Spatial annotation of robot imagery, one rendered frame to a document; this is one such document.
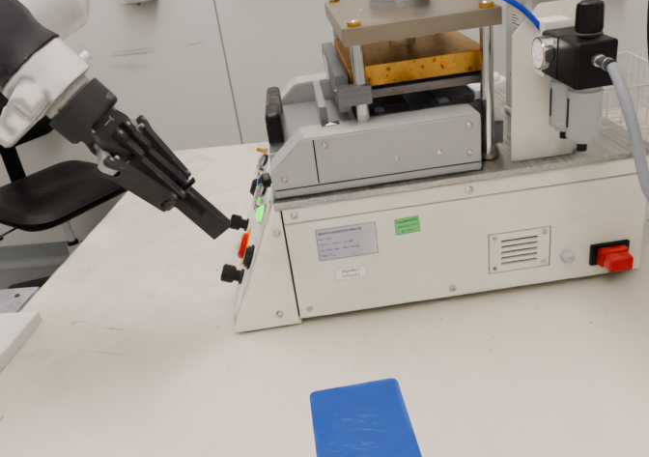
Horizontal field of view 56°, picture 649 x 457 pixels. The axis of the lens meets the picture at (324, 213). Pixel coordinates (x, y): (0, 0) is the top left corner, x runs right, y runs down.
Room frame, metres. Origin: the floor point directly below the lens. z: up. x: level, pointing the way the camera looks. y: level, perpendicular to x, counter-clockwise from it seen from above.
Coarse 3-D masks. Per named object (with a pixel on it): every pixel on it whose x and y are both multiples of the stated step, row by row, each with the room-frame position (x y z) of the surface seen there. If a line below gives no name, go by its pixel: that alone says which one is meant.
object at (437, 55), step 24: (336, 48) 0.88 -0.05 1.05; (384, 48) 0.81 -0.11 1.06; (408, 48) 0.79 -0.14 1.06; (432, 48) 0.77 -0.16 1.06; (456, 48) 0.75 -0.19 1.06; (384, 72) 0.72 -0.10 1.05; (408, 72) 0.72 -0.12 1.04; (432, 72) 0.72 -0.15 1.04; (456, 72) 0.72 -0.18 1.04; (384, 96) 0.72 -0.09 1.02
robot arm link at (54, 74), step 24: (48, 48) 0.68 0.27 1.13; (24, 72) 0.66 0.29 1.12; (48, 72) 0.66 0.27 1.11; (72, 72) 0.68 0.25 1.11; (24, 96) 0.65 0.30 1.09; (48, 96) 0.66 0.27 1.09; (72, 96) 0.69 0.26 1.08; (0, 120) 0.63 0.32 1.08; (24, 120) 0.64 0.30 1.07; (0, 144) 0.65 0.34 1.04
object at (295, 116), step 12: (288, 108) 0.91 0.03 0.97; (300, 108) 0.90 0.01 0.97; (312, 108) 0.89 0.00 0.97; (324, 108) 0.75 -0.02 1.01; (336, 108) 0.87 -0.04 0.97; (288, 120) 0.85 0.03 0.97; (300, 120) 0.84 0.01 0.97; (312, 120) 0.83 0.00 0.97; (324, 120) 0.75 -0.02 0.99; (336, 120) 0.81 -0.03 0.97; (288, 132) 0.79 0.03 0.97; (276, 144) 0.75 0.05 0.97
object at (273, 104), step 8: (272, 88) 0.88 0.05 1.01; (272, 96) 0.84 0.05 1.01; (280, 96) 0.88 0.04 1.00; (272, 104) 0.79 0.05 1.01; (280, 104) 0.83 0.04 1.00; (272, 112) 0.75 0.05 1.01; (280, 112) 0.78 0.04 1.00; (272, 120) 0.75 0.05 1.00; (280, 120) 0.75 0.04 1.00; (272, 128) 0.75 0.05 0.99; (280, 128) 0.75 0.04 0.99; (272, 136) 0.75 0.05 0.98; (280, 136) 0.75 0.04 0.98
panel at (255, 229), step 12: (264, 204) 0.71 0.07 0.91; (252, 216) 0.86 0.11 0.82; (264, 216) 0.69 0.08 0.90; (252, 228) 0.81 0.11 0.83; (264, 228) 0.67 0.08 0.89; (252, 240) 0.76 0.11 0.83; (252, 252) 0.69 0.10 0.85; (240, 264) 0.80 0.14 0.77; (252, 264) 0.67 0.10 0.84; (240, 288) 0.72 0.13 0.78; (240, 300) 0.67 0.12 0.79
